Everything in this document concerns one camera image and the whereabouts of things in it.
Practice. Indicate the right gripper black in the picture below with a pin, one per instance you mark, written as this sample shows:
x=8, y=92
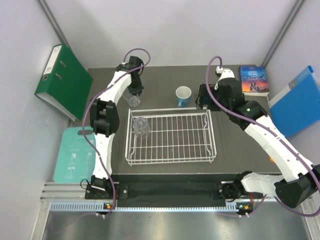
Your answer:
x=200, y=100

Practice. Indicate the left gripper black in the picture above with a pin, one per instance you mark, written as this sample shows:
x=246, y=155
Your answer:
x=138, y=89

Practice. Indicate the clear glass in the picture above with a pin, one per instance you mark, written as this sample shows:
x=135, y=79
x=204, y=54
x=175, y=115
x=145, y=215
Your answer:
x=141, y=127
x=132, y=100

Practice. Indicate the light blue mug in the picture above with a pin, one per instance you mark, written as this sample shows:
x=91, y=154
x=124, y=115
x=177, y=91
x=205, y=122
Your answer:
x=183, y=95

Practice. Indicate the dark blue mug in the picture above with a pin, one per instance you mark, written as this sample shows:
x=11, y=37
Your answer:
x=206, y=101

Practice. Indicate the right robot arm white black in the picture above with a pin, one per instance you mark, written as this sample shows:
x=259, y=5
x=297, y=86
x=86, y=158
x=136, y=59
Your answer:
x=299, y=178

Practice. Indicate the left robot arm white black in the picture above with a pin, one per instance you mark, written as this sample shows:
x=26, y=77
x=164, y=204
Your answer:
x=105, y=121

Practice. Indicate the Jane Eyre book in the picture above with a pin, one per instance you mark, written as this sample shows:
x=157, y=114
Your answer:
x=253, y=80

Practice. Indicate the blue folder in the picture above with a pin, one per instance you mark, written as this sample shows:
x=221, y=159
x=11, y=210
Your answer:
x=297, y=106

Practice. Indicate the green lever arch binder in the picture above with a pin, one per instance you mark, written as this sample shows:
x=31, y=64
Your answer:
x=65, y=84

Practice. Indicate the teal cutting board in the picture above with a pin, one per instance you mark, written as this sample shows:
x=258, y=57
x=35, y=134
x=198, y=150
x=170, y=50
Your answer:
x=76, y=157

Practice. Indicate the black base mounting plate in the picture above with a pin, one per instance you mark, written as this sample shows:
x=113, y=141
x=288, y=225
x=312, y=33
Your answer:
x=175, y=190

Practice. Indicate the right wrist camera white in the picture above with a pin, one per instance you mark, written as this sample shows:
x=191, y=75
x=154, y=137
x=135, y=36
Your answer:
x=223, y=73

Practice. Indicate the white wire dish rack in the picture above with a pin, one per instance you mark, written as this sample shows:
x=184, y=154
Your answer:
x=178, y=135

